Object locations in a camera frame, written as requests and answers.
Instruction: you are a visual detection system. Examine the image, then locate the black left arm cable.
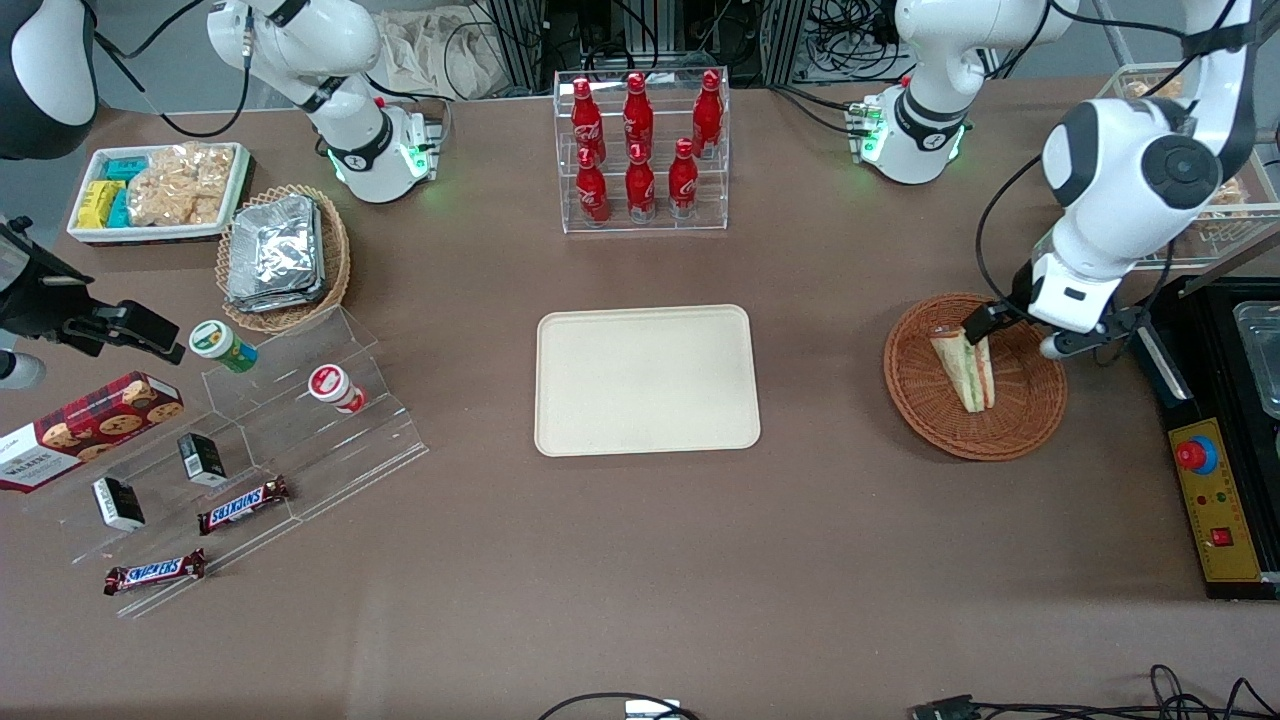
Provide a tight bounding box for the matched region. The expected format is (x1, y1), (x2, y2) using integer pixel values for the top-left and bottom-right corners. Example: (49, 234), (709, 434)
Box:
(974, 150), (1051, 313)

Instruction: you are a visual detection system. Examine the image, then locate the red tartan cookie box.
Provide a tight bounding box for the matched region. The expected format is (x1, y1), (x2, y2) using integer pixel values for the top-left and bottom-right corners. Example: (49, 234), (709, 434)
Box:
(0, 371), (186, 494)

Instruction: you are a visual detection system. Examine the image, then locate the yellow wrapped snack pack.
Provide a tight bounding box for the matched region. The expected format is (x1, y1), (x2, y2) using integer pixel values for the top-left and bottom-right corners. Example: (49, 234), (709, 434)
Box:
(76, 180), (126, 231)

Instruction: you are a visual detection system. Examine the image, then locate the green lidded snack cup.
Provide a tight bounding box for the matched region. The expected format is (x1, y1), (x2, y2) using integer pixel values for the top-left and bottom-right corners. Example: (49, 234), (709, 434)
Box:
(189, 320), (259, 374)

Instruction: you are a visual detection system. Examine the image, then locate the clear bread display shelf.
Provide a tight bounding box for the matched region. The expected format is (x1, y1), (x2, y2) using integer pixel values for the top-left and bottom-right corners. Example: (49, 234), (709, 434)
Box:
(1095, 62), (1280, 273)

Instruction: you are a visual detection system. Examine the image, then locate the white rectangular snack tray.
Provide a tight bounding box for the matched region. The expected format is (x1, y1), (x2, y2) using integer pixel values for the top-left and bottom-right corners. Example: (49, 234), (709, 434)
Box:
(66, 142), (253, 246)

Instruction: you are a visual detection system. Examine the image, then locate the red lidded snack cup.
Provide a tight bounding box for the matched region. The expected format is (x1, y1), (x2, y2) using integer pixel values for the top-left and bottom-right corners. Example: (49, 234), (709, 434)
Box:
(307, 364), (367, 415)

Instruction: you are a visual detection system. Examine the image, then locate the clear plastic container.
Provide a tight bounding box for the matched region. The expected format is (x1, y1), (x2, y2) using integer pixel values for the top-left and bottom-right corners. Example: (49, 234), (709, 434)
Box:
(1232, 300), (1280, 421)

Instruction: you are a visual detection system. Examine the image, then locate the silver foil pouch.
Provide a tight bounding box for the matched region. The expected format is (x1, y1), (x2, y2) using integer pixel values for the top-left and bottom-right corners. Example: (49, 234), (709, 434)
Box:
(230, 194), (324, 291)
(226, 265), (328, 314)

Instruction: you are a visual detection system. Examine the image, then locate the black yellow control box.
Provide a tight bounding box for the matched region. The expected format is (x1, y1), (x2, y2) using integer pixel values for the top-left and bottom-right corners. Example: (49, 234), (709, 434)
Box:
(1135, 275), (1280, 601)

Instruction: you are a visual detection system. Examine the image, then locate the clear bag of crackers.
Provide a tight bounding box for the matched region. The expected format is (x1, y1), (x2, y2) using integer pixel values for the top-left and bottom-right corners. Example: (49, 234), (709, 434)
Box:
(127, 142), (237, 228)

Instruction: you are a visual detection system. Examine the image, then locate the oval tan wicker basket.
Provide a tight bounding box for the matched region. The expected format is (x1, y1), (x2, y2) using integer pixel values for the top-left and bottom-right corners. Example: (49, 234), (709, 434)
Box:
(215, 184), (352, 335)

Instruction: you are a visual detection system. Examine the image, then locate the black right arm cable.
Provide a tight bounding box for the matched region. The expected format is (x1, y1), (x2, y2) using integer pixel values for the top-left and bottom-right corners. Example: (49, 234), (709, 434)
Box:
(92, 0), (253, 140)

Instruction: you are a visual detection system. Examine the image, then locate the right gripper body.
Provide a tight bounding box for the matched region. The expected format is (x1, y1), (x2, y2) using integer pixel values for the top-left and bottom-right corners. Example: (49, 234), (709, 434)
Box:
(0, 236), (31, 301)

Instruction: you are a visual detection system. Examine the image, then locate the small black carton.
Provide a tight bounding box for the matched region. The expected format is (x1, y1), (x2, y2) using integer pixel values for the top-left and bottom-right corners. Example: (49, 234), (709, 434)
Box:
(178, 432), (228, 488)
(92, 476), (147, 532)

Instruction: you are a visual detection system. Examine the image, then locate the yellow emergency stop control box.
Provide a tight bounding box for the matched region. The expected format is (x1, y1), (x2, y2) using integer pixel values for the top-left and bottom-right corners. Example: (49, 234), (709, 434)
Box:
(1168, 418), (1266, 584)

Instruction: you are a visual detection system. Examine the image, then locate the black cable with connector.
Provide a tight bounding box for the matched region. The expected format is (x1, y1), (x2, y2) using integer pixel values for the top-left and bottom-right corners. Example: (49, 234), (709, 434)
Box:
(910, 664), (1280, 720)

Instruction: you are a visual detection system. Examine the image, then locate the black cable with white device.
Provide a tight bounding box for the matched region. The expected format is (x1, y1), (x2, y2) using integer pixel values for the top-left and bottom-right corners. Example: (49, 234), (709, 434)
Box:
(538, 692), (701, 720)

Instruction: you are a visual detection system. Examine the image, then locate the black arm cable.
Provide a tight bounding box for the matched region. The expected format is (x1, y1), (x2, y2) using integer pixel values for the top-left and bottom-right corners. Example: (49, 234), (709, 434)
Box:
(974, 150), (1051, 313)
(92, 0), (253, 140)

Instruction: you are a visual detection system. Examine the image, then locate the tangle of black cables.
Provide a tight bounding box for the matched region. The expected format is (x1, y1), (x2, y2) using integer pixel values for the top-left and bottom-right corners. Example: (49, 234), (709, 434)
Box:
(790, 0), (913, 87)

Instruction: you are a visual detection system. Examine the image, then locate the brown Snickers bar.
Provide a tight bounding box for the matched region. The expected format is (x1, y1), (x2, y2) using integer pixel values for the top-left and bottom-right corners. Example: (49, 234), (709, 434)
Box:
(197, 475), (292, 536)
(103, 548), (208, 597)

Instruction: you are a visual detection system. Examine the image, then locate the black equipment rack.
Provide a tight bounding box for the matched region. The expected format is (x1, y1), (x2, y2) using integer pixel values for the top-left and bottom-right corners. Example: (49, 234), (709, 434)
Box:
(480, 0), (801, 91)

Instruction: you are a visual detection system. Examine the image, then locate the triangular sandwich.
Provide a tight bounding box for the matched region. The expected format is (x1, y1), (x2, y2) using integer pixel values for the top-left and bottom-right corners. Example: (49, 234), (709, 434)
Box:
(930, 324), (997, 414)

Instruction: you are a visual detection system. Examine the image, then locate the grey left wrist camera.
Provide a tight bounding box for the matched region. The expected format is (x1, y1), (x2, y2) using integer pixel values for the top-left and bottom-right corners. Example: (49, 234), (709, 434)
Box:
(1038, 308), (1149, 362)

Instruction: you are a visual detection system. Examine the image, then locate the clear acrylic stepped display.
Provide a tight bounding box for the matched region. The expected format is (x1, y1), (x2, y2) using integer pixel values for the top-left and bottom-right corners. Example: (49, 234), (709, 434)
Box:
(20, 305), (431, 619)

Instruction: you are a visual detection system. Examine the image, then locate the clear acrylic bottle rack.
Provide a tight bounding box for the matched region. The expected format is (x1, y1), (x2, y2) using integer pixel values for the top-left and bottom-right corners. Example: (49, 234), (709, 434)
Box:
(553, 68), (731, 236)

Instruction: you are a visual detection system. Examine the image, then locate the round brown wicker basket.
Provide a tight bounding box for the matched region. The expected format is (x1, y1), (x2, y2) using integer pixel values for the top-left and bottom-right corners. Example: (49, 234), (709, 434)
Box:
(883, 292), (1069, 462)

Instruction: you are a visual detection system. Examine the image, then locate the red cola bottle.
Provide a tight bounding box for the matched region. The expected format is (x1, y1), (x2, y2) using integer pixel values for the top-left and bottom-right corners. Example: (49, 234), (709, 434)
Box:
(625, 142), (657, 223)
(668, 138), (700, 220)
(622, 71), (655, 161)
(575, 147), (611, 227)
(570, 77), (607, 167)
(692, 69), (725, 161)

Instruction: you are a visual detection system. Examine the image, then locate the cream plastic tray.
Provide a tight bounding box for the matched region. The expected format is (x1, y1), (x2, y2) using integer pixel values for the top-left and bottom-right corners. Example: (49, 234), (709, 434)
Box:
(534, 304), (762, 459)

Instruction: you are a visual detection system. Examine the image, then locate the beige cloth bag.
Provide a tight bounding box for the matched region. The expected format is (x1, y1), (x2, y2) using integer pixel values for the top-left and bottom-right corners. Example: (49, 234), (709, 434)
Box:
(375, 5), (507, 101)

